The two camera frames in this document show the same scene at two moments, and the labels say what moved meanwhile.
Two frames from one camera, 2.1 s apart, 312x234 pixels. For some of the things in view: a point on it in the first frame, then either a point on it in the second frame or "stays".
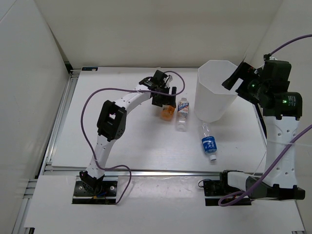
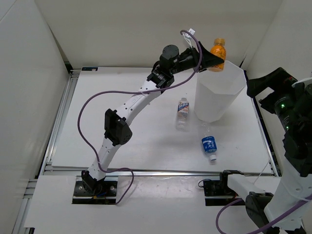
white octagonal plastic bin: [212, 100] stays
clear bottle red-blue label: [182, 115] stays
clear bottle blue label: [209, 143] stays
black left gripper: [159, 103] → [208, 59]
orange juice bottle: [167, 113] → [219, 49]
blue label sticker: [89, 68] stays
